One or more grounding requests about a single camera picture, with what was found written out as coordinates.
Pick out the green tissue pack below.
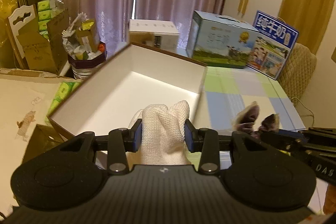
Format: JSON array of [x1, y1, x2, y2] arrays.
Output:
[[45, 82, 80, 126]]

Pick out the checkered tablecloth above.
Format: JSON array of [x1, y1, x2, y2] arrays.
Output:
[[178, 48, 306, 169]]

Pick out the white knitted glove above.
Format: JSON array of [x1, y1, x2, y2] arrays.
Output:
[[126, 100, 190, 167]]

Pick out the dark purple sock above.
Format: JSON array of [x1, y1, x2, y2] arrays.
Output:
[[232, 101, 280, 139]]

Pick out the green blue milk carton box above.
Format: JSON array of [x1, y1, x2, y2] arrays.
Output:
[[186, 11, 260, 69]]

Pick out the beige quilted chair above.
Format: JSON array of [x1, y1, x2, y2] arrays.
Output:
[[277, 43, 317, 106]]

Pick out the white cardboard box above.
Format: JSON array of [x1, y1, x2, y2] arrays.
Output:
[[128, 19, 179, 52]]

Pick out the large brown white open box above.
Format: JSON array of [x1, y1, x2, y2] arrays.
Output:
[[49, 44, 207, 139]]

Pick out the person's right hand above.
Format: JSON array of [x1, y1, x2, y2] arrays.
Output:
[[323, 184, 336, 214]]

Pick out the yellow plastic bag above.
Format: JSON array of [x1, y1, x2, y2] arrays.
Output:
[[0, 0, 19, 68]]

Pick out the bin of crumpled trash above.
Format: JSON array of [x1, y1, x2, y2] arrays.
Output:
[[62, 12, 106, 80]]

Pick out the brown cardboard box with tissues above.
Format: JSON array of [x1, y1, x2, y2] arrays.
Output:
[[5, 0, 69, 75]]

